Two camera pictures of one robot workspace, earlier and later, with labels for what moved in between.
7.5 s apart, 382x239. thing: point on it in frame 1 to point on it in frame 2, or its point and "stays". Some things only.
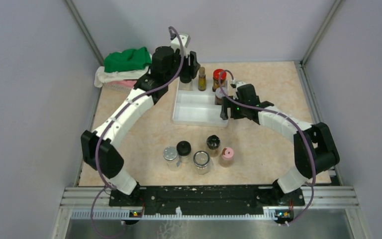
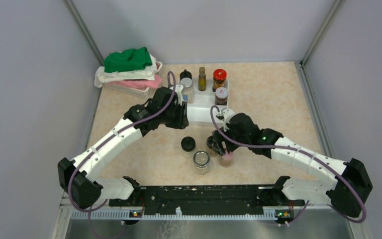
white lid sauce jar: [219, 95] stays
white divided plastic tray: [192, 106] stays
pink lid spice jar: [227, 158] stays
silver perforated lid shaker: [170, 156] to [186, 80]
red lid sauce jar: [216, 78] stays
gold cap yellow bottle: [202, 82] stays
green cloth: [129, 59] stays
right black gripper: [235, 115] to [218, 146]
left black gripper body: [177, 57] to [175, 117]
